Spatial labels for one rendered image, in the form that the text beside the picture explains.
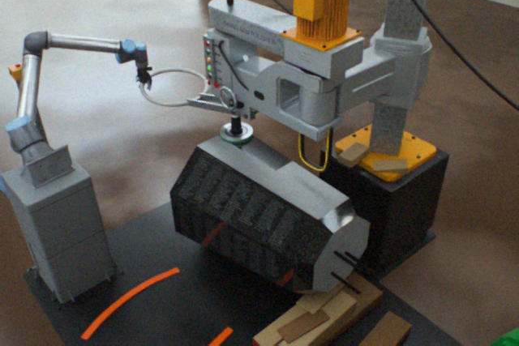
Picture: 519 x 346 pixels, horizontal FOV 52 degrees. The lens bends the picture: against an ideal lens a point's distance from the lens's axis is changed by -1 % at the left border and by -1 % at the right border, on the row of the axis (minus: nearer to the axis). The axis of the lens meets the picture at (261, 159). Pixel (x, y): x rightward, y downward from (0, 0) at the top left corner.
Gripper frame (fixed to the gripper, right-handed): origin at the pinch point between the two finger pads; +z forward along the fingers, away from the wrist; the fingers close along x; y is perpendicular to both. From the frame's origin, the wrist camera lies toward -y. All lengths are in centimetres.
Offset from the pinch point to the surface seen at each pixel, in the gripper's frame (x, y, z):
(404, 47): 172, 25, -75
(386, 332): 195, 110, 64
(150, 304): 49, 121, 80
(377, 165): 171, 39, -1
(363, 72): 154, 50, -69
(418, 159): 195, 24, 0
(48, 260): -8, 133, 43
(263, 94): 103, 58, -51
